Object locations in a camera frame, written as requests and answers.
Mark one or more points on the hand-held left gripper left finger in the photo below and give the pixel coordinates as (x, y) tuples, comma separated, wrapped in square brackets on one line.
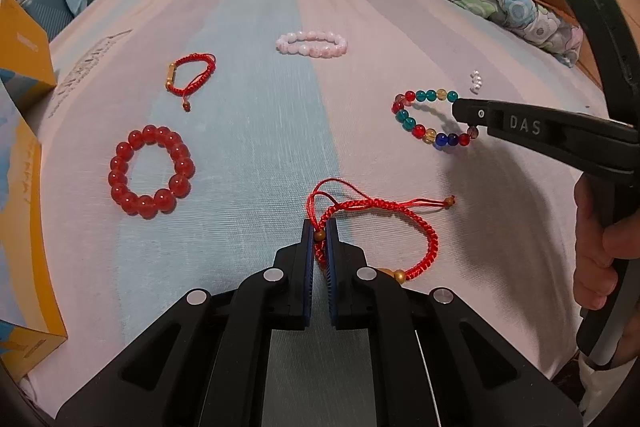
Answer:
[(307, 279)]

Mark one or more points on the teal suitcase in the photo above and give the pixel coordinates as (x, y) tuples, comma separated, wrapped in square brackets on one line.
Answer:
[(45, 12)]

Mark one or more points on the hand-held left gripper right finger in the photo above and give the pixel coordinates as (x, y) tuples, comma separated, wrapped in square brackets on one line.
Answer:
[(334, 279)]

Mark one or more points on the floral blanket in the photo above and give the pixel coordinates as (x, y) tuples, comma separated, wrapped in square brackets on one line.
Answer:
[(515, 14)]

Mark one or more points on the striped bed sheet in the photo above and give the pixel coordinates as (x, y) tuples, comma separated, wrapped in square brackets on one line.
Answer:
[(250, 132)]

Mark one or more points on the blue and yellow cardboard box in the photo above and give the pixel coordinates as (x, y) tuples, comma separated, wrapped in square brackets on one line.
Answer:
[(25, 217)]

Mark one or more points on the person's right hand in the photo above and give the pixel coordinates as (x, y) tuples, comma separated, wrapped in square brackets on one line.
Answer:
[(592, 267)]

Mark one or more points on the small white pearl jewelry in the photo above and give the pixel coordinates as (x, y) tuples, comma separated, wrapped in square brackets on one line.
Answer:
[(477, 82)]

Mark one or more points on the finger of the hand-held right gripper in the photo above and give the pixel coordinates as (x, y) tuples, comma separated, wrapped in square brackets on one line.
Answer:
[(525, 124), (600, 162)]

